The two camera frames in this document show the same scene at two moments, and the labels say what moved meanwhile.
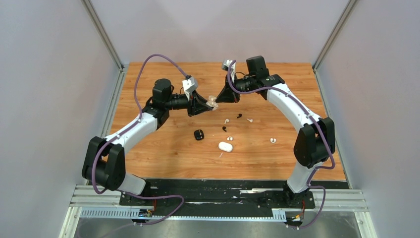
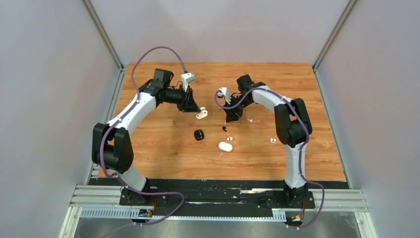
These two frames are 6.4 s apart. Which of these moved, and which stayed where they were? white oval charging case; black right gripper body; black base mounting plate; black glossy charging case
Moved: black right gripper body
Stayed: black base mounting plate; black glossy charging case; white oval charging case
